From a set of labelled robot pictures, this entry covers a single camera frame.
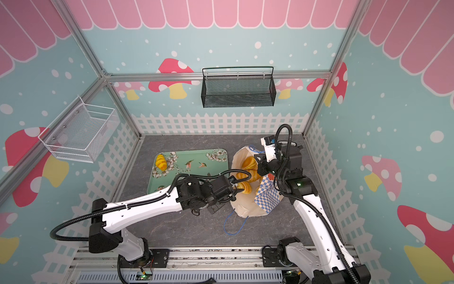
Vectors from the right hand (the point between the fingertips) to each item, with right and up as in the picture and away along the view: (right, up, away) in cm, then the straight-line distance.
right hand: (255, 155), depth 72 cm
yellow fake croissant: (0, -5, +17) cm, 18 cm away
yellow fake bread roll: (-51, -5, +30) cm, 60 cm away
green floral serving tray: (-40, -5, +34) cm, 53 cm away
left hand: (-17, -18, 0) cm, 25 cm away
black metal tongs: (-9, -8, -10) cm, 16 cm away
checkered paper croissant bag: (+6, -18, +5) cm, 20 cm away
